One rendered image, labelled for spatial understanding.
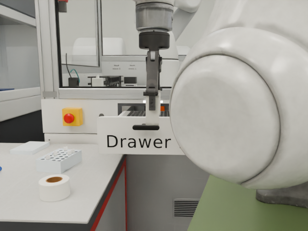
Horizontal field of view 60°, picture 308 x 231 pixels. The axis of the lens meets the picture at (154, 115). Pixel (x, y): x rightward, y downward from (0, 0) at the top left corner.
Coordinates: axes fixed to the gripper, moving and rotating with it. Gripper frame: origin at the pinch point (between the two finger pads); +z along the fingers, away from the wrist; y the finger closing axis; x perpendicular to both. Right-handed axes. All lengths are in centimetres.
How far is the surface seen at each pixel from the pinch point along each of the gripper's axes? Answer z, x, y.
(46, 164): 16.4, 32.1, 7.2
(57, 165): 16.5, 28.5, 6.5
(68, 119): 8, 35, 35
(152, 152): 12.3, 0.7, 8.1
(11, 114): 14, 82, 75
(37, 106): 13, 82, 105
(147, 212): 51, 5, 42
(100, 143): 10.0, 16.1, 8.1
